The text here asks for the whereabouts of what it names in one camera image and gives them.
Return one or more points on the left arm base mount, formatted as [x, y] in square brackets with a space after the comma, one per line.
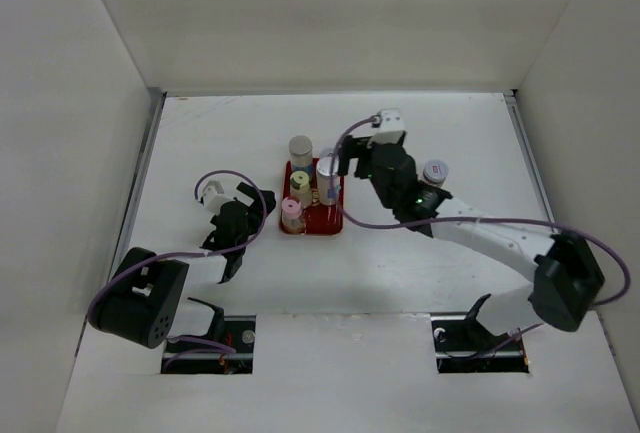
[205, 340]

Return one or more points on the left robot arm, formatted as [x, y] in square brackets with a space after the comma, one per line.
[140, 302]

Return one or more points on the tall bottle silver cap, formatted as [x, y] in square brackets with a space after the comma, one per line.
[328, 181]

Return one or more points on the yellow cap spice bottle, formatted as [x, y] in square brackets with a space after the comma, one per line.
[300, 188]

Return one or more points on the pink cap spice bottle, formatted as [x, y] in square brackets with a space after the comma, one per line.
[292, 215]

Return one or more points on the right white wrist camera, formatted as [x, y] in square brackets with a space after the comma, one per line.
[389, 127]

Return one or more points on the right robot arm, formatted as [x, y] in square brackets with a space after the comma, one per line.
[563, 277]

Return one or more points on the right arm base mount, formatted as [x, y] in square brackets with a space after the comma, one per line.
[463, 347]

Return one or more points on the tall bottle grey cap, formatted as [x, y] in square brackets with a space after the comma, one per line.
[301, 155]

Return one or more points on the red lacquer tray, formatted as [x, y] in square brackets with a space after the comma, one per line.
[319, 219]

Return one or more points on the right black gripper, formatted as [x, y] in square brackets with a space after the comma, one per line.
[349, 150]

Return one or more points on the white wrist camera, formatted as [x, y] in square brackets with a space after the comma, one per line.
[389, 127]
[213, 197]

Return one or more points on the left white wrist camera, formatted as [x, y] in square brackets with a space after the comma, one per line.
[213, 197]

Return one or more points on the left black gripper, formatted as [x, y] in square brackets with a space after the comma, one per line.
[257, 209]

